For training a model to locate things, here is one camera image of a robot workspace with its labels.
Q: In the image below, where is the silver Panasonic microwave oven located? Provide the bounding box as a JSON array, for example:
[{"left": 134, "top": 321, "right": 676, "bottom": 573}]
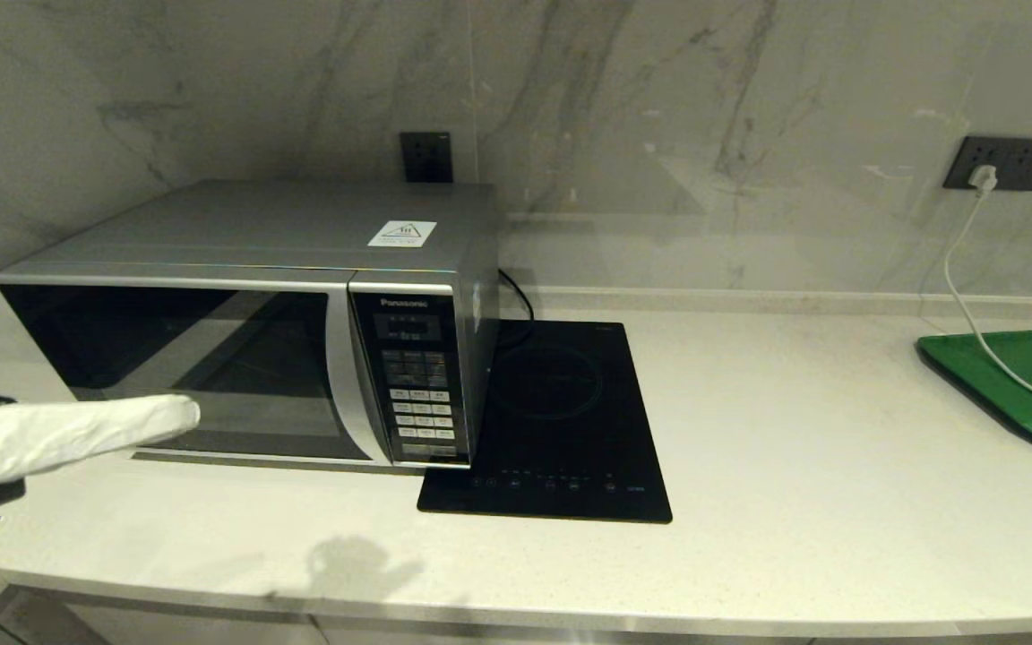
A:
[{"left": 0, "top": 179, "right": 501, "bottom": 471}]

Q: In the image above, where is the glossy beige base cabinet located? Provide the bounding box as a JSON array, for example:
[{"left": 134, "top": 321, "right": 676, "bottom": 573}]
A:
[{"left": 0, "top": 582, "right": 1032, "bottom": 645}]

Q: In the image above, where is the white warning sticker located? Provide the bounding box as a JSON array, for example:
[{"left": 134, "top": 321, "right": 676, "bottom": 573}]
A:
[{"left": 367, "top": 220, "right": 438, "bottom": 249}]

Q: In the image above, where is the black induction cooktop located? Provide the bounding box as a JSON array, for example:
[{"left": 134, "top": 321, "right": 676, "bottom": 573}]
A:
[{"left": 417, "top": 320, "right": 674, "bottom": 526}]

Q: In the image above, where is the small black wall socket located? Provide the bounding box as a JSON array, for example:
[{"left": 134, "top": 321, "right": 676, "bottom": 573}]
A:
[{"left": 400, "top": 132, "right": 454, "bottom": 184}]

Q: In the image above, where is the black cable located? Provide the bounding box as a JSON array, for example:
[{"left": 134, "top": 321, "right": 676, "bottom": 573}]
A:
[{"left": 498, "top": 269, "right": 538, "bottom": 346}]

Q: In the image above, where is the white power cable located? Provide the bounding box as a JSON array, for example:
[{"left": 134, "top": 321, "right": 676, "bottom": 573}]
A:
[{"left": 941, "top": 193, "right": 1032, "bottom": 410}]

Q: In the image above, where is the wide black wall socket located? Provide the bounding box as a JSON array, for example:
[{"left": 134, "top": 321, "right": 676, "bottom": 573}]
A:
[{"left": 942, "top": 135, "right": 1032, "bottom": 193}]

